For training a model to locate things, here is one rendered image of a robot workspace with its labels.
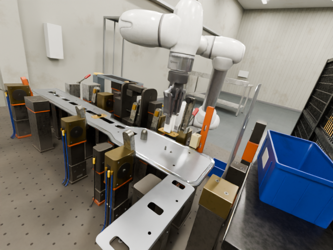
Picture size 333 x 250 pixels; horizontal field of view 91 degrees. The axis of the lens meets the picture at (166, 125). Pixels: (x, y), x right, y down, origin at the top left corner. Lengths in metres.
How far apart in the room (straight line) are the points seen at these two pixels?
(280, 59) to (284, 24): 1.57
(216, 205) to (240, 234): 0.08
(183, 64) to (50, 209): 0.80
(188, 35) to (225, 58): 0.58
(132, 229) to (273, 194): 0.38
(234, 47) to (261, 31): 9.54
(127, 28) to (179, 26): 0.18
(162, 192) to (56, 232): 0.47
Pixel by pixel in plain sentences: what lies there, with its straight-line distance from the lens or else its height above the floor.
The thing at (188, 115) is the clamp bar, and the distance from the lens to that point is 0.78.
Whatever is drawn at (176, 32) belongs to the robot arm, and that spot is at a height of 1.44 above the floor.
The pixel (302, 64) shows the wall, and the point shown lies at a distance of 10.22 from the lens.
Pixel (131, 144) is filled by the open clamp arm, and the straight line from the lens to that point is 0.58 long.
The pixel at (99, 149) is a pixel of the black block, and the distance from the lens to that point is 0.71.
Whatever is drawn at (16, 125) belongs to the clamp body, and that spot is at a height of 0.80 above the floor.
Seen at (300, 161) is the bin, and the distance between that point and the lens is 0.86.
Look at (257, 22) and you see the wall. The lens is 10.80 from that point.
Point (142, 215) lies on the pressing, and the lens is 0.46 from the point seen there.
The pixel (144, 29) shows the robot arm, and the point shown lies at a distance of 0.61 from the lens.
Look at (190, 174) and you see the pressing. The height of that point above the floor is 1.00.
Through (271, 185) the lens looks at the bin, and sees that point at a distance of 0.56.
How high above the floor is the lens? 1.36
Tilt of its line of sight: 22 degrees down
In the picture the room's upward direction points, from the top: 10 degrees clockwise
